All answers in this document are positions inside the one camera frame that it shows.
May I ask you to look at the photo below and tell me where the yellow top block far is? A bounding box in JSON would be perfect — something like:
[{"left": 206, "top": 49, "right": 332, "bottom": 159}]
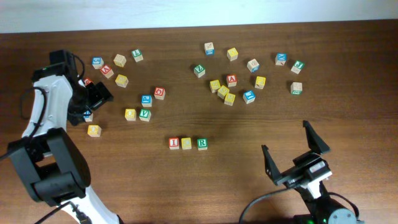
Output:
[{"left": 226, "top": 47, "right": 239, "bottom": 61}]

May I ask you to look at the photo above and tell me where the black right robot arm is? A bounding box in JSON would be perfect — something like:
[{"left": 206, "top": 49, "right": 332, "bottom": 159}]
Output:
[{"left": 261, "top": 120, "right": 363, "bottom": 224}]

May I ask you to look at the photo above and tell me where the green Z wooden block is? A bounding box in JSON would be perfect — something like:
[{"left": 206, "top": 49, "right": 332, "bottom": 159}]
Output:
[{"left": 193, "top": 64, "right": 206, "bottom": 78}]

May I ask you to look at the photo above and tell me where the blue P wooden block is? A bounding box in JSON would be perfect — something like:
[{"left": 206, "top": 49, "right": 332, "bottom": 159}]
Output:
[{"left": 141, "top": 95, "right": 153, "bottom": 108}]

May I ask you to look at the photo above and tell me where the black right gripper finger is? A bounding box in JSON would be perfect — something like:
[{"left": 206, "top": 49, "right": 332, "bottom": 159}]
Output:
[
  {"left": 261, "top": 145, "right": 282, "bottom": 185},
  {"left": 303, "top": 120, "right": 330, "bottom": 154}
]

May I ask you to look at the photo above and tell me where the blue I leaf block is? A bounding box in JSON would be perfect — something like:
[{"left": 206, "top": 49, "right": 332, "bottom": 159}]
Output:
[{"left": 243, "top": 90, "right": 256, "bottom": 104}]

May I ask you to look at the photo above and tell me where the red A wooden block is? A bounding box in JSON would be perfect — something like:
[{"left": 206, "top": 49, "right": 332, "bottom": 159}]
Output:
[{"left": 226, "top": 74, "right": 238, "bottom": 87}]

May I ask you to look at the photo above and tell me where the yellow block beside V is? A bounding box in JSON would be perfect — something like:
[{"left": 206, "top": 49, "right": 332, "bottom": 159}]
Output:
[{"left": 124, "top": 108, "right": 137, "bottom": 121}]

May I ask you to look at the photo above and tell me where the blue X wooden block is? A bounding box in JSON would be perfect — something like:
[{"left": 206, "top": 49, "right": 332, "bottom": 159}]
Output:
[{"left": 275, "top": 53, "right": 287, "bottom": 66}]

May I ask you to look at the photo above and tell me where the green L wooden block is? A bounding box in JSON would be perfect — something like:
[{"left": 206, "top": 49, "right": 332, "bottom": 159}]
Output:
[{"left": 131, "top": 49, "right": 144, "bottom": 62}]

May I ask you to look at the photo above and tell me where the yellow block cluster front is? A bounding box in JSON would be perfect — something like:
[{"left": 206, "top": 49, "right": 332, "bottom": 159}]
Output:
[{"left": 224, "top": 93, "right": 236, "bottom": 106}]

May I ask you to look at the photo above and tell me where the blue-sided wooden block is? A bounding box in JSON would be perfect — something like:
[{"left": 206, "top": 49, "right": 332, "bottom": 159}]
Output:
[{"left": 204, "top": 42, "right": 215, "bottom": 55}]

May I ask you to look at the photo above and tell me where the blue S wooden block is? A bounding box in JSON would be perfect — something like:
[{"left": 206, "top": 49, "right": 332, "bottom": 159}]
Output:
[{"left": 91, "top": 57, "right": 104, "bottom": 70}]

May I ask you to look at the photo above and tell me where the red A block left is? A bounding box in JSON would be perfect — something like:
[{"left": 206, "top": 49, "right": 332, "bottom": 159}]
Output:
[{"left": 100, "top": 64, "right": 114, "bottom": 78}]

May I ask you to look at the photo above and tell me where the blue H block lower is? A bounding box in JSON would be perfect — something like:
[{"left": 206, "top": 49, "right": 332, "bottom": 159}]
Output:
[{"left": 83, "top": 111, "right": 93, "bottom": 122}]

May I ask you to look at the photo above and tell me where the red G wooden block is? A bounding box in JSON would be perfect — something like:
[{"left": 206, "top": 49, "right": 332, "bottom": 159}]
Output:
[{"left": 83, "top": 78, "right": 93, "bottom": 86}]

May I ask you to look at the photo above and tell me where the blue D wooden block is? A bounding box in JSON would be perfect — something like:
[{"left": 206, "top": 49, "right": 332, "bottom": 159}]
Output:
[{"left": 247, "top": 59, "right": 260, "bottom": 73}]

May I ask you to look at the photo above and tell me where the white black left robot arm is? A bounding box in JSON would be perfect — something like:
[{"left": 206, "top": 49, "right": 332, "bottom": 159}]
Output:
[{"left": 2, "top": 50, "right": 122, "bottom": 223}]

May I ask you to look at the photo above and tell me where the yellow block cluster back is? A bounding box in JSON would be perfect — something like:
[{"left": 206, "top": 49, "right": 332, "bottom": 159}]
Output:
[{"left": 210, "top": 80, "right": 221, "bottom": 93}]

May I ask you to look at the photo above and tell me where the yellow C wooden block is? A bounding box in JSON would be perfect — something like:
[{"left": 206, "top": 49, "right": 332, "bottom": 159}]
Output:
[{"left": 181, "top": 138, "right": 192, "bottom": 150}]

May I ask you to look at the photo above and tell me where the green r block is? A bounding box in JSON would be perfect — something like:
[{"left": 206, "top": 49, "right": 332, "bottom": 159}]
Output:
[
  {"left": 197, "top": 138, "right": 208, "bottom": 151},
  {"left": 290, "top": 82, "right": 303, "bottom": 95}
]

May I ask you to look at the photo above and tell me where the green V wooden block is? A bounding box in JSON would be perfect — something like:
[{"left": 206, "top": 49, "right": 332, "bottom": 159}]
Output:
[{"left": 139, "top": 108, "right": 152, "bottom": 122}]

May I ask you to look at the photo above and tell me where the yellow block left group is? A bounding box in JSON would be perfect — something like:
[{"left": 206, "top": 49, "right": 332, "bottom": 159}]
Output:
[{"left": 115, "top": 74, "right": 129, "bottom": 88}]

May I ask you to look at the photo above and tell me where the yellow block with pencil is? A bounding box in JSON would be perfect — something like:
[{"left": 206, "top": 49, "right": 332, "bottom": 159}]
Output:
[{"left": 254, "top": 76, "right": 266, "bottom": 89}]

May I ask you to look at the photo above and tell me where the green J wooden block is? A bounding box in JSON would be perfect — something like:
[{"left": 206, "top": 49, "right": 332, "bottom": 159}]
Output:
[{"left": 291, "top": 60, "right": 305, "bottom": 74}]

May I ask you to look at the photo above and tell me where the yellow block cluster middle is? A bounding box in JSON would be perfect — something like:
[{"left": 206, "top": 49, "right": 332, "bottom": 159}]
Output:
[{"left": 217, "top": 85, "right": 229, "bottom": 99}]

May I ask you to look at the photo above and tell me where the yellow block cluster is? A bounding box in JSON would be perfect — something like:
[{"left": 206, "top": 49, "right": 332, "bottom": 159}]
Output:
[
  {"left": 224, "top": 93, "right": 236, "bottom": 106},
  {"left": 217, "top": 85, "right": 229, "bottom": 99},
  {"left": 210, "top": 80, "right": 221, "bottom": 93}
]

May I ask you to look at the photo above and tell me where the plain yellow-sided block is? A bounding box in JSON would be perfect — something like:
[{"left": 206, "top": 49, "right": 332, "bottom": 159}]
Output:
[{"left": 113, "top": 54, "right": 127, "bottom": 67}]

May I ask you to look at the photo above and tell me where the red I wooden block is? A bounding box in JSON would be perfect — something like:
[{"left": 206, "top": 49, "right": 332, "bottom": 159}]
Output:
[{"left": 169, "top": 138, "right": 180, "bottom": 150}]

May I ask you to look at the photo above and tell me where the yellow block lower left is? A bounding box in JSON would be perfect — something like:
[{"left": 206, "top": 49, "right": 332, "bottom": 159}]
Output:
[{"left": 87, "top": 125, "right": 101, "bottom": 137}]

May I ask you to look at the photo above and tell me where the red O wooden block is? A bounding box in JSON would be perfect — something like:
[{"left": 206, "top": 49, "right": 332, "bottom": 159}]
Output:
[{"left": 154, "top": 87, "right": 165, "bottom": 100}]

